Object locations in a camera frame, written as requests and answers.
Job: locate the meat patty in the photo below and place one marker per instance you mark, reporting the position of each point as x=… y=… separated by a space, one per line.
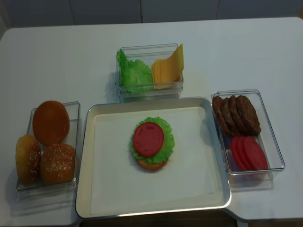
x=228 y=118
x=216 y=105
x=248 y=115
x=235 y=116

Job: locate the lettuce leaf on bun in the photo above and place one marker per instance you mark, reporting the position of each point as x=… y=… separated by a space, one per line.
x=167 y=147

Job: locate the green lettuce pile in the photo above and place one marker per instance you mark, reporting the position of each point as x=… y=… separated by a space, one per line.
x=135 y=76

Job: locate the clear lettuce cheese container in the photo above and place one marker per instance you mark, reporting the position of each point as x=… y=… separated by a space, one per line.
x=149 y=54

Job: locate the stacked cheese slices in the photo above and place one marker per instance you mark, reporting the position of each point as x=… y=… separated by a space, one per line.
x=163 y=72

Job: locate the leaning cheese slice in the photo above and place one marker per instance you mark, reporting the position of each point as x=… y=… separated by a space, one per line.
x=176 y=60

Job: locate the tomato slice on burger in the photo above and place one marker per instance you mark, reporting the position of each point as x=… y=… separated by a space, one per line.
x=148 y=139

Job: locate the bottom bun half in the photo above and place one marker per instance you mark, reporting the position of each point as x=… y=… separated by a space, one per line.
x=151 y=167

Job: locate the white paper liner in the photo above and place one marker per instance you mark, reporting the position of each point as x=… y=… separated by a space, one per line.
x=119 y=184

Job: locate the left tomato slice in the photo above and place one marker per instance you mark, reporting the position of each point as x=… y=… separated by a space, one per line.
x=235 y=154

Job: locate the smooth brown bun half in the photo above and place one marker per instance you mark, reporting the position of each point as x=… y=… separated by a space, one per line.
x=51 y=123

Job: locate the sesame bun top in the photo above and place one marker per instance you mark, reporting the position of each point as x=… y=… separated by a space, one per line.
x=57 y=163

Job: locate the middle tomato slice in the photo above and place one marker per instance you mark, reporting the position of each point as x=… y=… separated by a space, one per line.
x=245 y=162

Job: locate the clear patty tomato container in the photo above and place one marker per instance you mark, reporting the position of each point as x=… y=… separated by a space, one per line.
x=266 y=139

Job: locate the silver metal tray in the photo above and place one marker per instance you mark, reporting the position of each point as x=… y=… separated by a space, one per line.
x=218 y=199

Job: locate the front tomato slice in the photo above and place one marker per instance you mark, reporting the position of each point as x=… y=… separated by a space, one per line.
x=254 y=154

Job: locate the clear bun container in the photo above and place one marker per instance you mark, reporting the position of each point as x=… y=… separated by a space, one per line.
x=38 y=188

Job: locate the sesame bun on edge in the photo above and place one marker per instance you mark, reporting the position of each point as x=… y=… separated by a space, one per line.
x=27 y=157

